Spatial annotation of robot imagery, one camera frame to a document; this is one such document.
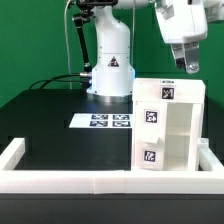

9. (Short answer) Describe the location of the white base tag plate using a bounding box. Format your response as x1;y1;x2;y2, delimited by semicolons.
69;113;132;129

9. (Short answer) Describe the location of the white cable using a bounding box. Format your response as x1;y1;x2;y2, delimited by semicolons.
63;0;74;90

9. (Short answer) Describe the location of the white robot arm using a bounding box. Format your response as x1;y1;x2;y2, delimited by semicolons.
87;0;207;102

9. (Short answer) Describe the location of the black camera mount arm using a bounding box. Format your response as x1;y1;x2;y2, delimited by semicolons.
72;0;118;72

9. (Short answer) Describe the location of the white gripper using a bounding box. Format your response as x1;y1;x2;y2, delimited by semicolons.
155;0;208;74

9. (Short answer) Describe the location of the white U-shaped fence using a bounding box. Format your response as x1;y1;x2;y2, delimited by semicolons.
0;138;224;194

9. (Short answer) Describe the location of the black cable bundle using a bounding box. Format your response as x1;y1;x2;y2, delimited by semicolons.
29;73;92;90

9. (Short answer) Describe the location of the small white cabinet top block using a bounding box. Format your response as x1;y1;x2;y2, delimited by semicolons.
132;78;206;104

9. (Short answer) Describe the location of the white cabinet door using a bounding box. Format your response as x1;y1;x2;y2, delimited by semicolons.
132;102;167;170
197;138;209;158

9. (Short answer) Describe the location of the white cabinet body box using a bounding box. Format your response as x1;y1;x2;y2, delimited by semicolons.
156;103;204;171

